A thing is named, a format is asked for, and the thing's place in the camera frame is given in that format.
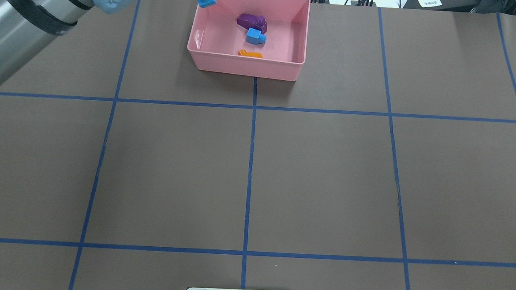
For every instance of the small blue one-stud block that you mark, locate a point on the small blue one-stud block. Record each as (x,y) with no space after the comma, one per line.
(255,37)

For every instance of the pink plastic box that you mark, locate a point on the pink plastic box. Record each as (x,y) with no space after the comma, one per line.
(216,38)

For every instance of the purple block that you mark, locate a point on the purple block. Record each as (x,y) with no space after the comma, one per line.
(248,21)

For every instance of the white label on black box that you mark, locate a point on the white label on black box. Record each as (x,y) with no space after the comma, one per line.
(429,3)

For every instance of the orange block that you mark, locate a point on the orange block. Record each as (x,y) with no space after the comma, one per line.
(243,52)

